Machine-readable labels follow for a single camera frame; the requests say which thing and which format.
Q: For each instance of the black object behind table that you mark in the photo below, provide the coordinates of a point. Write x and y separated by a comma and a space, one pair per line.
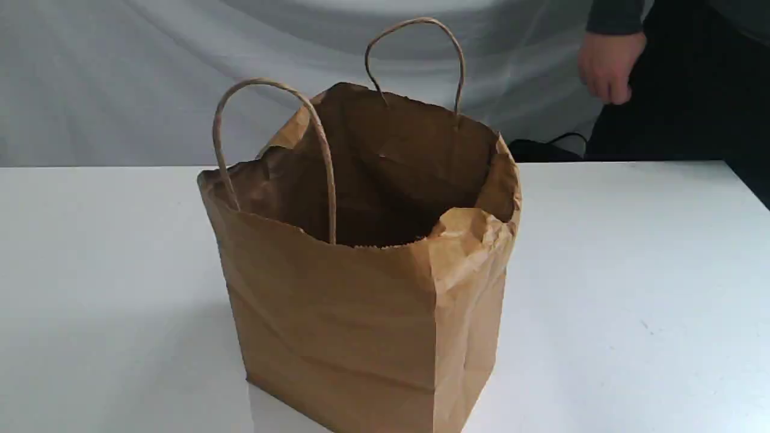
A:
528, 151

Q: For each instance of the brown paper bag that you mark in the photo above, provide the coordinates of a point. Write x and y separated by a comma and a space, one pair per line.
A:
364, 238

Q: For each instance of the person's bare hand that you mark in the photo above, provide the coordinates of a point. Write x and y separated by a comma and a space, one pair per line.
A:
606, 62

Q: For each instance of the grey backdrop cloth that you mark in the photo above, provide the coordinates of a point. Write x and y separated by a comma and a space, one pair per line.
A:
136, 82

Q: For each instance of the grey sleeved forearm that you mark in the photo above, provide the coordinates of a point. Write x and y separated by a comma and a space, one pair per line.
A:
615, 17

